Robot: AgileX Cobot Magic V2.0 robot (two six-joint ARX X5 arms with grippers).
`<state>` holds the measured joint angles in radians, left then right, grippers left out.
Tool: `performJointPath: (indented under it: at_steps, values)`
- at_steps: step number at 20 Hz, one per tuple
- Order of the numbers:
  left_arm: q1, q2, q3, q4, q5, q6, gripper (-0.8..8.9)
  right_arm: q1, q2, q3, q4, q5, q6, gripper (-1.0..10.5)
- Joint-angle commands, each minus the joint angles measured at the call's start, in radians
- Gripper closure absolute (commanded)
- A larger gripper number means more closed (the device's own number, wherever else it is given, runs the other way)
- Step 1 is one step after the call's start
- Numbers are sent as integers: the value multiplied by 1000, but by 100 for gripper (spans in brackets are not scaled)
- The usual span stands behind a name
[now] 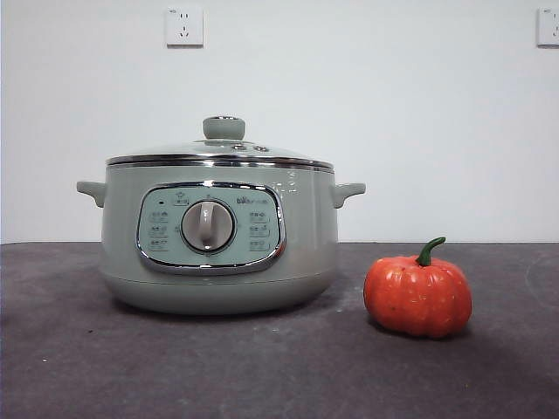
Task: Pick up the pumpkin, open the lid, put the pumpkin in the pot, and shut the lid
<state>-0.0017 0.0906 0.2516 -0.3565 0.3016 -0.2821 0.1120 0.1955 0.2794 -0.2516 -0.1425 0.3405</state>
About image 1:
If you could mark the glass lid with green knob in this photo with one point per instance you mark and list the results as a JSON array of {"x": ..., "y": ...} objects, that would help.
[{"x": 222, "y": 128}]

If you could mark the orange pumpkin with green stem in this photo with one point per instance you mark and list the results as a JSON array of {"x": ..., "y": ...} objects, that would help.
[{"x": 415, "y": 297}]

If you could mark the pale green electric cooking pot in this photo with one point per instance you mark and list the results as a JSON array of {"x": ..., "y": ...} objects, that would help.
[{"x": 218, "y": 292}]

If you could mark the white wall socket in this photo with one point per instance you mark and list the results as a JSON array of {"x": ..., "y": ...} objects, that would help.
[
  {"x": 184, "y": 28},
  {"x": 549, "y": 28}
]

